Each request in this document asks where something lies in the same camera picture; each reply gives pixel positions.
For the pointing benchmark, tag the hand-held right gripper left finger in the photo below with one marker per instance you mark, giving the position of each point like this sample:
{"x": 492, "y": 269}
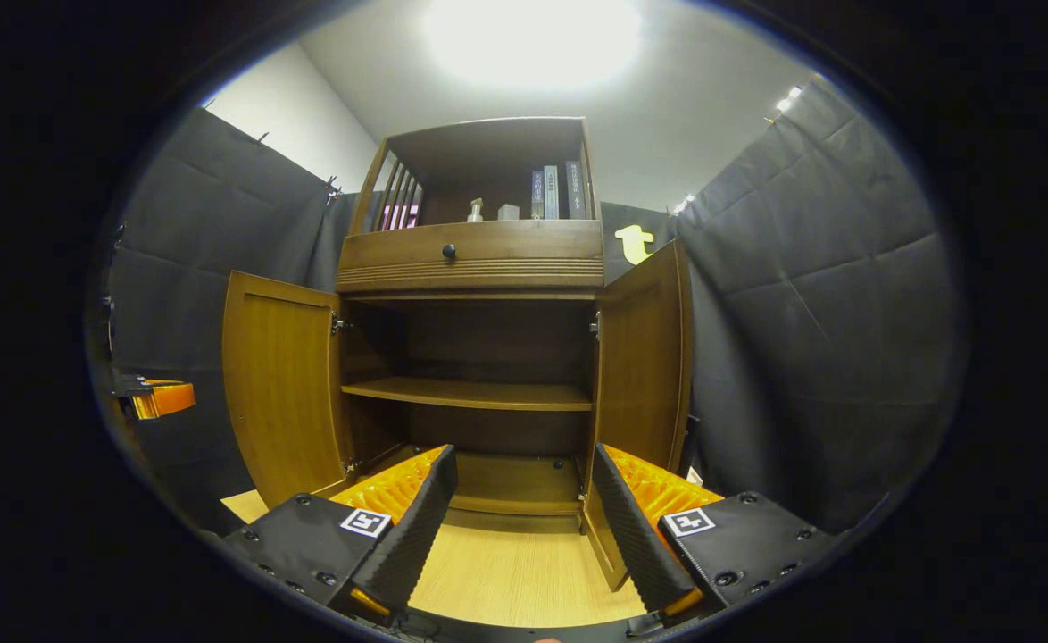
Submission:
{"x": 408, "y": 545}

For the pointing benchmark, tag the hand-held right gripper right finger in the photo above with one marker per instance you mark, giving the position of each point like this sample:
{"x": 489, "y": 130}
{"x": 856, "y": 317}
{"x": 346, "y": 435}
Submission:
{"x": 636, "y": 545}

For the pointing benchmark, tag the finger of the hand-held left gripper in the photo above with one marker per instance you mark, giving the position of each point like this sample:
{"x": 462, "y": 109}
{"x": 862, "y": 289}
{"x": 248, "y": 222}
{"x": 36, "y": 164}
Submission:
{"x": 162, "y": 399}

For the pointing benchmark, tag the wooden shoe cabinet door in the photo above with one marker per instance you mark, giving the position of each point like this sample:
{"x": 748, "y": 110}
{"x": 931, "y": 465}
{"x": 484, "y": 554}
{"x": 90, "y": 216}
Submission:
{"x": 283, "y": 384}
{"x": 644, "y": 357}

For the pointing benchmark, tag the wooden double-door shoe cabinet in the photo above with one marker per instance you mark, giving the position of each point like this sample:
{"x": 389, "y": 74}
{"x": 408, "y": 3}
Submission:
{"x": 479, "y": 254}

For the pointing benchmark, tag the wooden cabinet drawer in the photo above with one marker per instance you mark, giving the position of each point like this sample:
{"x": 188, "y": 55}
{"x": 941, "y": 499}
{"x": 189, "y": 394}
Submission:
{"x": 488, "y": 254}

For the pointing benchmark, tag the pink books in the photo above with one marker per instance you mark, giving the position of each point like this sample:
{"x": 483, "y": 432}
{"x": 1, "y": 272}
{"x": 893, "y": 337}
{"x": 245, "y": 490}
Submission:
{"x": 399, "y": 217}

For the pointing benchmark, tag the black backdrop cloth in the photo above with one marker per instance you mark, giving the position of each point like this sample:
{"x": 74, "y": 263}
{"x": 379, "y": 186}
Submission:
{"x": 827, "y": 313}

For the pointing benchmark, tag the small pump bottle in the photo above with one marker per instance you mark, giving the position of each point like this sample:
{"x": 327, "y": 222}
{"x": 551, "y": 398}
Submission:
{"x": 476, "y": 212}

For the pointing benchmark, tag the small ceiling spotlight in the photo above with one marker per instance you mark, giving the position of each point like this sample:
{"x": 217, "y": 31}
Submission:
{"x": 685, "y": 204}
{"x": 788, "y": 99}

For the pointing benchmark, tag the dark grey upright book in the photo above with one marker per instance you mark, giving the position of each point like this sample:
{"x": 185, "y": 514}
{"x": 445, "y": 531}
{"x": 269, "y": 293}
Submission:
{"x": 575, "y": 192}

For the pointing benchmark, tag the grey-blue upright book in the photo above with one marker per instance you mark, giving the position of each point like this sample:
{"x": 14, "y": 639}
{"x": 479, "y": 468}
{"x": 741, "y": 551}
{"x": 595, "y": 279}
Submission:
{"x": 537, "y": 196}

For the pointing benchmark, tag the large ceiling light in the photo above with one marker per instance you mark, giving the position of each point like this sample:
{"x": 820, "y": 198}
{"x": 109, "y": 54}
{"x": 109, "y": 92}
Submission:
{"x": 533, "y": 40}

